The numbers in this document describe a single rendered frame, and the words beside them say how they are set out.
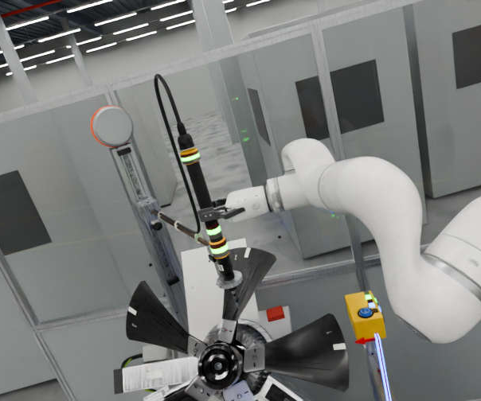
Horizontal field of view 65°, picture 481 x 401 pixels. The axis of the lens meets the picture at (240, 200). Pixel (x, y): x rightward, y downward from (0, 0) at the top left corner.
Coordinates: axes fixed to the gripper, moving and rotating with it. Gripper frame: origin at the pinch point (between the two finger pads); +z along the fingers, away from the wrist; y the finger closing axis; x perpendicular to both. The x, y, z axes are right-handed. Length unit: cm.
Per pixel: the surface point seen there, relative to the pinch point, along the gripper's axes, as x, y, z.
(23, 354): -130, 140, 212
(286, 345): -46.3, 1.8, -9.4
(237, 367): -43.9, -6.0, 4.0
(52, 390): -165, 136, 200
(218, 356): -41.4, -3.6, 9.0
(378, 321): -60, 21, -39
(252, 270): -26.6, 13.3, -4.2
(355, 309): -58, 27, -33
